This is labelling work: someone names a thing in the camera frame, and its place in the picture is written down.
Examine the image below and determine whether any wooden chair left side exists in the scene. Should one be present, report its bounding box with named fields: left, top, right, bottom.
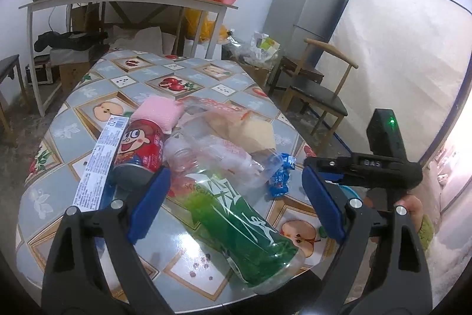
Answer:
left=0, top=54, right=30, bottom=146

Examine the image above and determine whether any white side table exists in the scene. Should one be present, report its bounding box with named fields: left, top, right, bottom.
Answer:
left=17, top=0, right=239, bottom=118

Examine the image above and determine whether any wooden chair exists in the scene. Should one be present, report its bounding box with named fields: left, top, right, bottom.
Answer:
left=0, top=54, right=30, bottom=146
left=281, top=37, right=358, bottom=153

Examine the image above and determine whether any blue white toothpaste box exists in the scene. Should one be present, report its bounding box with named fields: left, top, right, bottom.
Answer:
left=72, top=115, right=129, bottom=212

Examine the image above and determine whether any yellow plastic bag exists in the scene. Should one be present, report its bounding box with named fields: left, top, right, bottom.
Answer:
left=184, top=9, right=215, bottom=42

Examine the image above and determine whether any red drink can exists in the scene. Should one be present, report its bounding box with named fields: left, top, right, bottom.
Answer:
left=112, top=119, right=164, bottom=191

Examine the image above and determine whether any green plastic bottle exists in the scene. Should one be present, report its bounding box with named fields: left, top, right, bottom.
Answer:
left=178, top=173, right=306, bottom=294

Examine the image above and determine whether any pink sponge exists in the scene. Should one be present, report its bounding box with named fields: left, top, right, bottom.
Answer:
left=130, top=96, right=184, bottom=134

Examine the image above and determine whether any wooden chair right side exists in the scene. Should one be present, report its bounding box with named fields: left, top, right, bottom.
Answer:
left=281, top=37, right=358, bottom=153

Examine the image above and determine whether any patterned fruit tablecloth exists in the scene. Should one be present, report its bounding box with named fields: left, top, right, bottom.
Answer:
left=17, top=50, right=337, bottom=314

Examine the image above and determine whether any white mattress blue trim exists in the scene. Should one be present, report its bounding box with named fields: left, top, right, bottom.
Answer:
left=330, top=0, right=471, bottom=161

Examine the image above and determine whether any brown paper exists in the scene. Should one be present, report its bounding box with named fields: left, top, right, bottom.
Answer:
left=204, top=112, right=276, bottom=154

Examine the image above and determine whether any clear red printed bag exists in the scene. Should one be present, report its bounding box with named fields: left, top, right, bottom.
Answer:
left=177, top=96, right=253, bottom=130

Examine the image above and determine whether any blue candy wrapper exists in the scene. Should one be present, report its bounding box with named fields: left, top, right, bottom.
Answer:
left=267, top=153, right=296, bottom=198

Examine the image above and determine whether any black clothes pile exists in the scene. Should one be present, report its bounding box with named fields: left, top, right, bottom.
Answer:
left=34, top=31, right=108, bottom=52

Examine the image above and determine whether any silver refrigerator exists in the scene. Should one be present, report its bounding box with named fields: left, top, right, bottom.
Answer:
left=263, top=0, right=346, bottom=59

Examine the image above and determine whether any person's right hand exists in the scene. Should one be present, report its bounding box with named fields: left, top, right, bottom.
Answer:
left=394, top=194, right=425, bottom=232

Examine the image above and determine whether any cardboard box with trash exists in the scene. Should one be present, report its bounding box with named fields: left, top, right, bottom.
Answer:
left=222, top=30, right=280, bottom=86

